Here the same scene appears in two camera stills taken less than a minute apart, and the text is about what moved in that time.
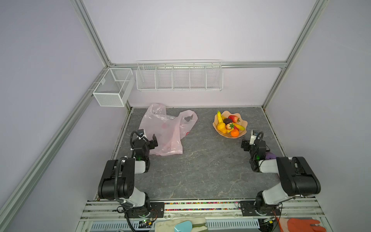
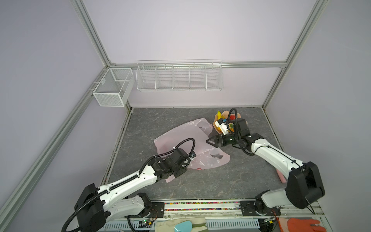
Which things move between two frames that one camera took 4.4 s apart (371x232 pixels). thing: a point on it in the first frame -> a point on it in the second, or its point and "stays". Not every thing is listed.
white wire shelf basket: (179, 75) stays
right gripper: (245, 145) -> (216, 137)
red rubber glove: (297, 224) stays
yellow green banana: (219, 116) stays
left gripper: (150, 143) -> (180, 172)
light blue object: (184, 226) stays
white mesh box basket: (115, 87) stays
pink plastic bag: (167, 131) -> (192, 137)
